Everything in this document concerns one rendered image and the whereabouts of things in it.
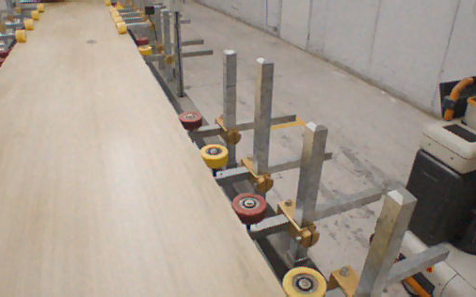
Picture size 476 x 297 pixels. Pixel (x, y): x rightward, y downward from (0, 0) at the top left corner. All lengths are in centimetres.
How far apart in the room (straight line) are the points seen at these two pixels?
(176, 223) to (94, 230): 18
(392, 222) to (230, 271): 31
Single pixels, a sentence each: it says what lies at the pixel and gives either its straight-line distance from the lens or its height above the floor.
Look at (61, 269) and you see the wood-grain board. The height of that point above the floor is 90.
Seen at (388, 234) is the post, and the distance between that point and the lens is 62.
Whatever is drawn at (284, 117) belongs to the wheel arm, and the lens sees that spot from 137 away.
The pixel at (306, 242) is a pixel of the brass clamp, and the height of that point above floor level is 81.
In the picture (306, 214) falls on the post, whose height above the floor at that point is 88.
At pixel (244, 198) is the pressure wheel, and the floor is 90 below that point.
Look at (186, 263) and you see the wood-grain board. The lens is 71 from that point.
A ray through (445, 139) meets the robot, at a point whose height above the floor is 79.
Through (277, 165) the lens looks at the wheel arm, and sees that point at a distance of 113.
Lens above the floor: 143
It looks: 31 degrees down
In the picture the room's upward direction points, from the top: 1 degrees clockwise
